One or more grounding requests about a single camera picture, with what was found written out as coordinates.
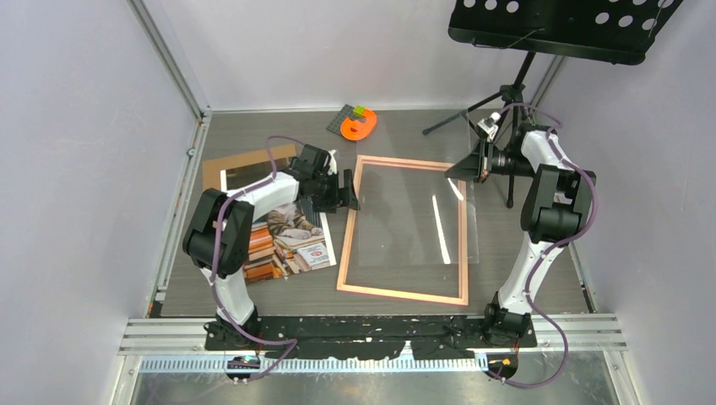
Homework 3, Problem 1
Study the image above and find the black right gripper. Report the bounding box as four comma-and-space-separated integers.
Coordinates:
444, 138, 534, 184

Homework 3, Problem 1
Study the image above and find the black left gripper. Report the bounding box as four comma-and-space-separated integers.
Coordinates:
312, 170, 359, 214

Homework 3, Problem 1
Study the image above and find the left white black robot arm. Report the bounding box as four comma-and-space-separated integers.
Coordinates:
182, 144, 360, 349

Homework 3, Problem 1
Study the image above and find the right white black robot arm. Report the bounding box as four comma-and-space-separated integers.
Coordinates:
445, 125, 596, 347

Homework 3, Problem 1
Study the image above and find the cat and books photo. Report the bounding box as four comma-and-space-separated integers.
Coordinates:
220, 163, 337, 284

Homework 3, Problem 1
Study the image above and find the grey building plate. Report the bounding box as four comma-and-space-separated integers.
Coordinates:
326, 105, 356, 137

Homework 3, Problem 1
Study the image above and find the brown cardboard backing board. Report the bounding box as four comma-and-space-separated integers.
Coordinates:
202, 148, 272, 192

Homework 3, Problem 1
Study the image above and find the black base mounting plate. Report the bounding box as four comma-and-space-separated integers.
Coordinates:
203, 316, 538, 362

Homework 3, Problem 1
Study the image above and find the black music stand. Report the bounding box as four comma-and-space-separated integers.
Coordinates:
421, 0, 685, 209

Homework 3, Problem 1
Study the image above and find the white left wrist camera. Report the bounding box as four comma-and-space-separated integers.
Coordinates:
323, 149, 338, 176

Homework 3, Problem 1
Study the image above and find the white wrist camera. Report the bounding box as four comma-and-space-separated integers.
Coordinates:
476, 112, 502, 143
323, 149, 338, 176

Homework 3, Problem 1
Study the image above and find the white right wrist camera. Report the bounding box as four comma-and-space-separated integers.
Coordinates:
476, 112, 502, 143

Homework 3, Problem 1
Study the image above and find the orange plastic ring piece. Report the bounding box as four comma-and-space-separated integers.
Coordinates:
339, 109, 378, 143

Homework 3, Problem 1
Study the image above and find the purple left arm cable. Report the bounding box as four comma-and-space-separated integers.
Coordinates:
208, 135, 299, 384

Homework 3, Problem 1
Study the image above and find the aluminium rail front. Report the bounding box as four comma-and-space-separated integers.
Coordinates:
119, 314, 627, 376

